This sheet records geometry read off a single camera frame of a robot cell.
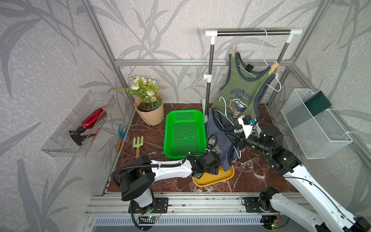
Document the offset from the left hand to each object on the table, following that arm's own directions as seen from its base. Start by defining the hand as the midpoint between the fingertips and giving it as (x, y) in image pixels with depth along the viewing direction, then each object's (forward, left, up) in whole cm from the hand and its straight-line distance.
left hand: (214, 166), depth 82 cm
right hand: (+8, -4, +25) cm, 27 cm away
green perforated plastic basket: (+26, +18, -4) cm, 32 cm away
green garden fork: (+16, +49, -5) cm, 52 cm away
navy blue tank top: (+17, -1, +16) cm, 23 cm away
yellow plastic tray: (-8, +5, +6) cm, 12 cm away
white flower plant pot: (+39, +43, +10) cm, 59 cm away
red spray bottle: (+9, +60, +29) cm, 67 cm away
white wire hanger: (+14, -3, +29) cm, 33 cm away
